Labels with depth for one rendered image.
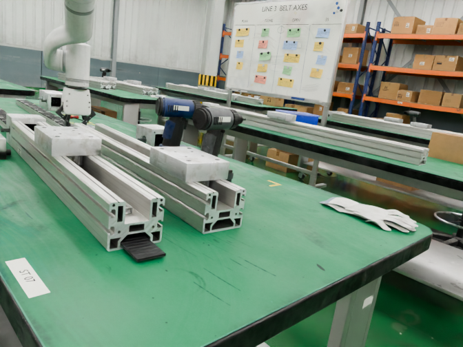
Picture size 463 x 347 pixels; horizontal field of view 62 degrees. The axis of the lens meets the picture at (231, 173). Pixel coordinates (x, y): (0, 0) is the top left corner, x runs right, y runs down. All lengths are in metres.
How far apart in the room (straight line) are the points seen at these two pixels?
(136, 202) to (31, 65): 12.22
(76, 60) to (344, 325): 1.23
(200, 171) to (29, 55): 12.16
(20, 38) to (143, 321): 12.42
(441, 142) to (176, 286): 2.20
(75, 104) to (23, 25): 11.34
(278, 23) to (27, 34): 9.49
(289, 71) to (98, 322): 3.82
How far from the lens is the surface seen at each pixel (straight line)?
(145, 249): 0.66
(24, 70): 12.84
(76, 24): 1.41
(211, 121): 1.00
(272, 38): 4.39
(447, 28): 10.68
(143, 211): 0.70
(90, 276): 0.60
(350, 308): 1.03
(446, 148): 2.58
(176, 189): 0.83
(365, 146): 2.27
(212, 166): 0.81
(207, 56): 9.65
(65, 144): 0.93
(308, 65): 4.04
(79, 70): 1.55
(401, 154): 2.19
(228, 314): 0.54
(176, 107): 1.21
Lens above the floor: 1.08
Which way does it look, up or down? 14 degrees down
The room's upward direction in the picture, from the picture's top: 8 degrees clockwise
